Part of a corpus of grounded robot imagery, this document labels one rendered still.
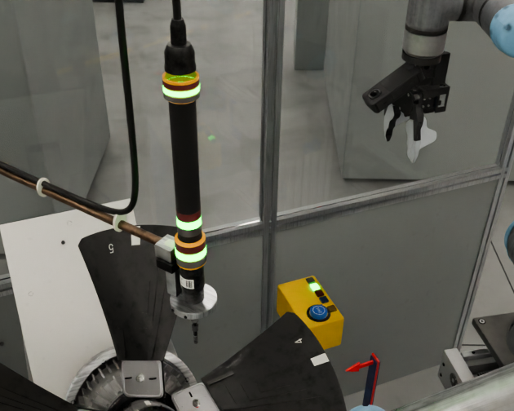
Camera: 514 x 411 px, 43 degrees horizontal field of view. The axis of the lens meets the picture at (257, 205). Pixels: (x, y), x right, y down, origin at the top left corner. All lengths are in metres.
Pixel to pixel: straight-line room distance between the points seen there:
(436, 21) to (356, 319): 1.39
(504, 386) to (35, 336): 0.86
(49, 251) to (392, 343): 1.57
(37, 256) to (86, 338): 0.19
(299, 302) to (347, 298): 0.74
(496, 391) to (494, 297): 2.39
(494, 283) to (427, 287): 0.98
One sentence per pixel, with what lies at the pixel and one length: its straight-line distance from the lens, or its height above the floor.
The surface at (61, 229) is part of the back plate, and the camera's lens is 1.36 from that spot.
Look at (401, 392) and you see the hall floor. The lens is 2.81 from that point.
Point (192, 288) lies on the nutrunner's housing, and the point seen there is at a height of 1.50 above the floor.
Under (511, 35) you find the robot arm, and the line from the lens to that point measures 1.10.
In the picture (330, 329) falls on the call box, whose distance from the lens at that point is 1.52.
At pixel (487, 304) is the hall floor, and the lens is 3.28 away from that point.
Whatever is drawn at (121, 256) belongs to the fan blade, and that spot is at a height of 1.41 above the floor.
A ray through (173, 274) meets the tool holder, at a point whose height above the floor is 1.51.
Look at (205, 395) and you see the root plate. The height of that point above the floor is 1.20.
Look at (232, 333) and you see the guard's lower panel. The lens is 2.15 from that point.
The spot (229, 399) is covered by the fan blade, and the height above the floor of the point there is 1.20.
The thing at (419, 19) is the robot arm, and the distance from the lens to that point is 1.21.
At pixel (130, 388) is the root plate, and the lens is 1.18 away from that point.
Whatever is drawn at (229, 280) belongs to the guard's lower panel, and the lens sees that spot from 1.99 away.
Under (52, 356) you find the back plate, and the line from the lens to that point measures 1.37.
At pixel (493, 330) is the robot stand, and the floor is 1.04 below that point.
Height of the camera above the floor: 2.14
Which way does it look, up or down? 35 degrees down
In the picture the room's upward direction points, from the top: 1 degrees clockwise
